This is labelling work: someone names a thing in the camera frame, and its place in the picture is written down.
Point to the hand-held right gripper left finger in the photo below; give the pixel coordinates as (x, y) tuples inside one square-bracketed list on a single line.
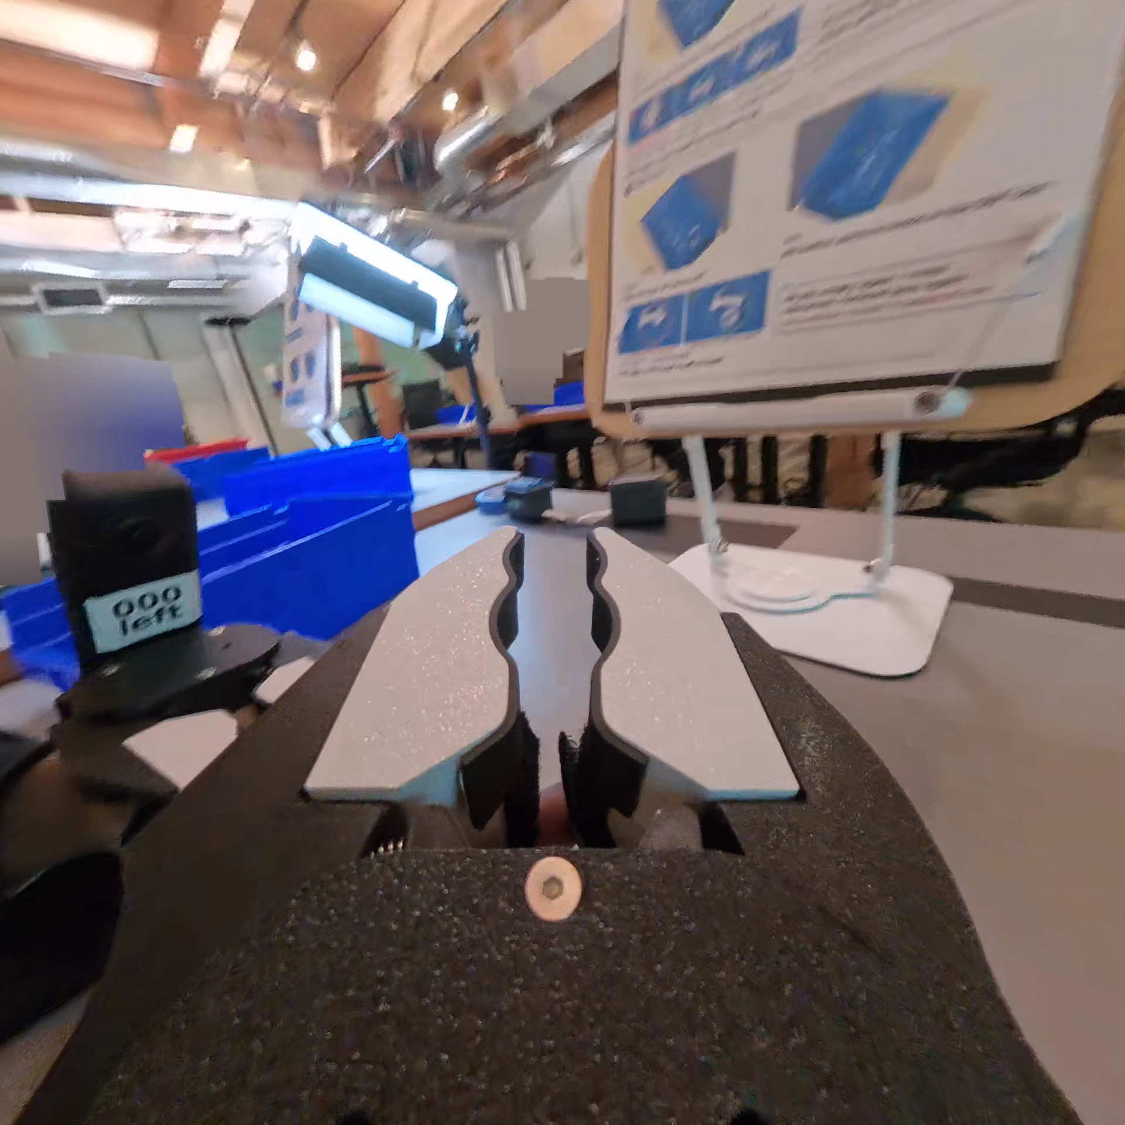
[(414, 695)]

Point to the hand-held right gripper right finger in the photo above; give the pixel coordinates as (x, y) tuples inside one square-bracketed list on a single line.
[(695, 695)]

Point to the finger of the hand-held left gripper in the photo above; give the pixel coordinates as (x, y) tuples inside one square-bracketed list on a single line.
[(287, 683), (185, 748)]

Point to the red plastic bin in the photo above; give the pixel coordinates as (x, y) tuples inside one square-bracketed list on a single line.
[(194, 453)]

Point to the blue divided plastic bin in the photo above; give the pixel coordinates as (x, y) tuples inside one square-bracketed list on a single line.
[(317, 572)]

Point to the wood-edged grey board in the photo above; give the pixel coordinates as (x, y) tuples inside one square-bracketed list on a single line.
[(449, 499)]

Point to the dark grey box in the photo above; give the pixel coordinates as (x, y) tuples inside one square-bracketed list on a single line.
[(639, 502)]

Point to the blue tape roll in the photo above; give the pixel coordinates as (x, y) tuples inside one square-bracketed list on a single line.
[(492, 502)]

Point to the small black and blue device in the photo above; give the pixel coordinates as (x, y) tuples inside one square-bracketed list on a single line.
[(531, 496)]

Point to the standing banner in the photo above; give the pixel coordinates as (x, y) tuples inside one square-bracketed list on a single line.
[(308, 362)]

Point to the wooden office desk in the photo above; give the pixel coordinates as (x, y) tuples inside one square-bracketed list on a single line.
[(510, 422)]

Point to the studio light panel on stand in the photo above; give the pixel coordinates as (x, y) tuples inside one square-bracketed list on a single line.
[(369, 282)]

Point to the sign board on white stand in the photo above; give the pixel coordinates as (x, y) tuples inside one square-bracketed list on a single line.
[(826, 194)]

